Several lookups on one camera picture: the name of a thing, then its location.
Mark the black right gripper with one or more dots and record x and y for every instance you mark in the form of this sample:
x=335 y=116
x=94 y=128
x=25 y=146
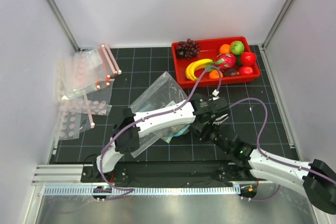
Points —
x=205 y=132

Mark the green netted melon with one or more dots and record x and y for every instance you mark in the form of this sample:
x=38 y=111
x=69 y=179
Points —
x=178 y=129

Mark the clear zip bag blue zipper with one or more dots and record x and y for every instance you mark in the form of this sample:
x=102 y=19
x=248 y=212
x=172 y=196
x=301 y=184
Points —
x=164 y=91

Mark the clear zip bag white label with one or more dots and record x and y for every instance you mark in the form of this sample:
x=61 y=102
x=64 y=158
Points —
x=144 y=143

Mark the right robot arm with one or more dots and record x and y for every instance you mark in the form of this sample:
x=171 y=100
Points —
x=315 y=180

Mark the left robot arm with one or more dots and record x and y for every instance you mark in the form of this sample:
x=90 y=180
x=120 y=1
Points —
x=126 y=134

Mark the stack of pink zip bags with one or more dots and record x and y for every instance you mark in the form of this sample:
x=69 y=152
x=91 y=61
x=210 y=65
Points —
x=85 y=72

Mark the clear bag pink dots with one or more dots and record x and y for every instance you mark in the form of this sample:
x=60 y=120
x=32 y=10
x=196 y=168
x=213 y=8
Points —
x=76 y=116

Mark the orange tangerine front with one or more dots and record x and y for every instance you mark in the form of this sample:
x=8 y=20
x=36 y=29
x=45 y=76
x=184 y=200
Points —
x=215 y=75

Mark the orange tangerine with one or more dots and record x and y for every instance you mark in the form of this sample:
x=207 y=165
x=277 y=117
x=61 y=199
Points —
x=215 y=75
x=224 y=49

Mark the yellow banana bunch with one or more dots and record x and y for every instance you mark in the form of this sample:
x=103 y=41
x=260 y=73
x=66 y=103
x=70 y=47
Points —
x=194 y=66

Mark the pink dragon fruit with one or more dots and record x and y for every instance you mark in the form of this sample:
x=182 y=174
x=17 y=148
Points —
x=224 y=62

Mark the red apple small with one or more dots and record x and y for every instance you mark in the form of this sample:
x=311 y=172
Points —
x=245 y=71

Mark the purple grape bunch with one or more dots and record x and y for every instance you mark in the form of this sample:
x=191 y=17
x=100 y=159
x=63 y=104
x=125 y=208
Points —
x=187 y=49

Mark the orange tangerine back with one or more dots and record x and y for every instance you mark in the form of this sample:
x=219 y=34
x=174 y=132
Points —
x=224 y=49

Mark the red apple large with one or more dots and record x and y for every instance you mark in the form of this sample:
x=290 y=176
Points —
x=248 y=59

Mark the green cabbage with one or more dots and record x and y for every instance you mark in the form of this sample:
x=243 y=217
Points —
x=237 y=48

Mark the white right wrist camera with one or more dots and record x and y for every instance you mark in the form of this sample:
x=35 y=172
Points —
x=220 y=120

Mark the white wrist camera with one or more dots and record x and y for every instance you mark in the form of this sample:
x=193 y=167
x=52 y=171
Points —
x=215 y=95
x=220 y=120

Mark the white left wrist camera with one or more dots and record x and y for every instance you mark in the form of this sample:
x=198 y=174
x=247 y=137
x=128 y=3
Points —
x=215 y=95

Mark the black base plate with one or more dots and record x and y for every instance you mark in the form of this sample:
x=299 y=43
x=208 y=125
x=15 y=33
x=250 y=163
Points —
x=177 y=174

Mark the aluminium slotted rail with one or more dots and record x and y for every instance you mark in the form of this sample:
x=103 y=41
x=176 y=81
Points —
x=104 y=190

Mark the right aluminium corner post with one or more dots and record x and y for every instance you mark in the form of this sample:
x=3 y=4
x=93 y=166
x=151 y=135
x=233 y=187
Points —
x=280 y=17

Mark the aluminium corner post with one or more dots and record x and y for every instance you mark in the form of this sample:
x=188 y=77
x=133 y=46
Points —
x=63 y=25
x=280 y=17

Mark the left aluminium corner post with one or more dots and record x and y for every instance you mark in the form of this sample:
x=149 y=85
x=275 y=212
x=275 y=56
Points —
x=63 y=25

